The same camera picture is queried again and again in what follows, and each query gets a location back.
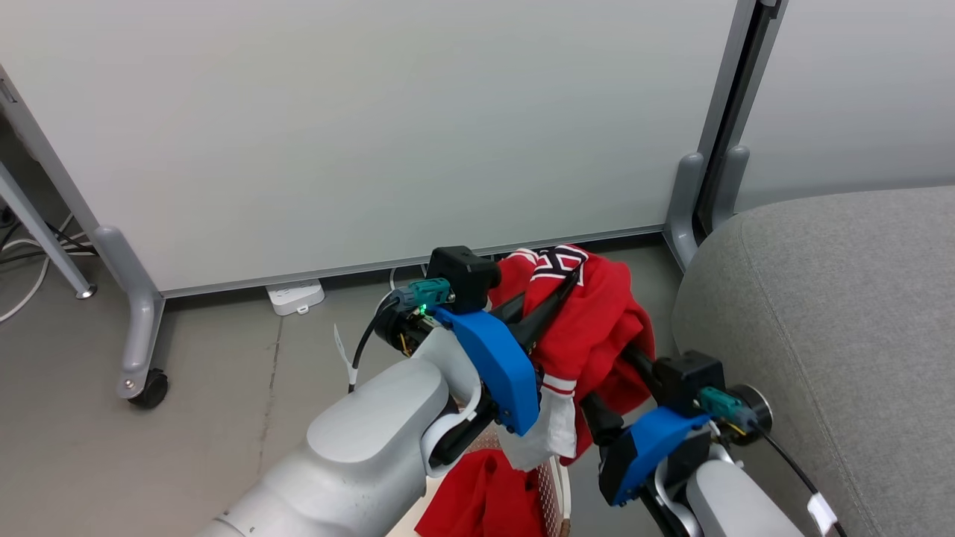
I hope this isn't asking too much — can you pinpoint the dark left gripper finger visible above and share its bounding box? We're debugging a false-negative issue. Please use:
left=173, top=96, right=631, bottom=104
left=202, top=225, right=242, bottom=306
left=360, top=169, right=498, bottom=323
left=522, top=267, right=583, bottom=353
left=489, top=294, right=529, bottom=324

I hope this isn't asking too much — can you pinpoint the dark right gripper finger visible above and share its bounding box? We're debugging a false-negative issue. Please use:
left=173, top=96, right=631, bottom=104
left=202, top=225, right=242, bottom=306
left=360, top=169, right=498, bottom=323
left=580, top=391, right=625, bottom=450
left=621, top=343, right=678, bottom=390

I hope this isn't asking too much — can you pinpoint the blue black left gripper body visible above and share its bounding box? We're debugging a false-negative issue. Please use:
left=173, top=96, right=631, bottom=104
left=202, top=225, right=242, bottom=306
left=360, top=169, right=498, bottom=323
left=429, top=307, right=541, bottom=468

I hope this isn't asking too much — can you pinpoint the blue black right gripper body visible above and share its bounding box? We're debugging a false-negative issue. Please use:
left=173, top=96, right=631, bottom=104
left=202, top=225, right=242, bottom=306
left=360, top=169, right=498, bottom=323
left=598, top=406, right=715, bottom=537

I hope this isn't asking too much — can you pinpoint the red white jersey garment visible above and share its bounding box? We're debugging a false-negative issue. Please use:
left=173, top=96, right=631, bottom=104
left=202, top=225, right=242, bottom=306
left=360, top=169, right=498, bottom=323
left=488, top=244, right=658, bottom=472

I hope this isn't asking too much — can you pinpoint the plain red garment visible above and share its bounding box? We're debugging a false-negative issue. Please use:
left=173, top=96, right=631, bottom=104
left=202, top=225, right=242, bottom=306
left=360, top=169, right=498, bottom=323
left=413, top=448, right=547, bottom=537

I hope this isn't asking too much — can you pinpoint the grey fabric sofa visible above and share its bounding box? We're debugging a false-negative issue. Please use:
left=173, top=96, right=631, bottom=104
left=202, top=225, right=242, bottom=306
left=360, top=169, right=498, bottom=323
left=671, top=185, right=955, bottom=537

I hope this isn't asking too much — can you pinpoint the white power strip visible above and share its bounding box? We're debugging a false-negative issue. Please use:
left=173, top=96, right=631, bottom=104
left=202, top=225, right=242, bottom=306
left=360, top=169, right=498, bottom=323
left=266, top=279, right=326, bottom=317

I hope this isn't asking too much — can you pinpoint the large white partition panel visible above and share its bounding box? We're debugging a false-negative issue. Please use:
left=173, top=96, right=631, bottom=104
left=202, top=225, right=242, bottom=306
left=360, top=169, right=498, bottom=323
left=0, top=0, right=760, bottom=300

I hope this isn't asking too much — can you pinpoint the grey partition foot with caster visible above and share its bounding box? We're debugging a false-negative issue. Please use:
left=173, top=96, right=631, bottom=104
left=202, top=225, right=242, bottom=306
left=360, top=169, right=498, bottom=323
left=93, top=224, right=169, bottom=410

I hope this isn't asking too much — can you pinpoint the grey metal table leg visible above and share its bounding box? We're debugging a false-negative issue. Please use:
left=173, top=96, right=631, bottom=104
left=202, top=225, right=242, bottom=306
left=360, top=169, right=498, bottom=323
left=0, top=160, right=98, bottom=301

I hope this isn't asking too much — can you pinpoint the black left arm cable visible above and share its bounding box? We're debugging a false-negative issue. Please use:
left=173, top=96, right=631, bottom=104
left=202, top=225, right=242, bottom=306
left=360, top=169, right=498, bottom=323
left=333, top=292, right=405, bottom=395

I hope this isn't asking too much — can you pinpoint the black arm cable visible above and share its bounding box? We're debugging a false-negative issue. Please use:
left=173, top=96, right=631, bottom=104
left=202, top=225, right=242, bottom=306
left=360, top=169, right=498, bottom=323
left=752, top=422, right=849, bottom=537
left=333, top=292, right=405, bottom=395

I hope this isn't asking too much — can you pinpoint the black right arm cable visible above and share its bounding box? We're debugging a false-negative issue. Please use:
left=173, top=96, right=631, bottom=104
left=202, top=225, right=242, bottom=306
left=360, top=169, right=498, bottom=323
left=752, top=422, right=849, bottom=537

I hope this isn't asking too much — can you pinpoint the floor cables bundle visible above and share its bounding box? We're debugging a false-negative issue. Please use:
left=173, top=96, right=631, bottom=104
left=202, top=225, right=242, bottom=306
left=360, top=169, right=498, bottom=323
left=0, top=207, right=98, bottom=324

